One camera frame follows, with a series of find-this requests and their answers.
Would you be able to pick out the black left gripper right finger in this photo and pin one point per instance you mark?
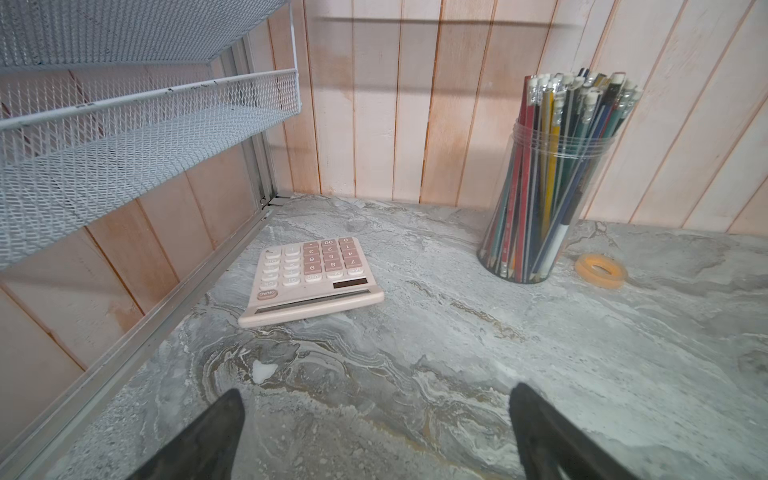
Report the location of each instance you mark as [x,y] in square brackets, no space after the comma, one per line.
[551,447]

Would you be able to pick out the orange tape roll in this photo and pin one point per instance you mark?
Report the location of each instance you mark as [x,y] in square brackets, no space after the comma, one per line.
[601,271]

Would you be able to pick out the clear cup of pencils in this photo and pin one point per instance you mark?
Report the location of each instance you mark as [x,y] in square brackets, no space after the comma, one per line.
[565,127]

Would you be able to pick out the white wire mesh shelf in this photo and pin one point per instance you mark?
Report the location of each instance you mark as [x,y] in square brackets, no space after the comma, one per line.
[102,101]

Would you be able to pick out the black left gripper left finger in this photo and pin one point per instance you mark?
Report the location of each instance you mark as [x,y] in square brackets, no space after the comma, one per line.
[205,449]

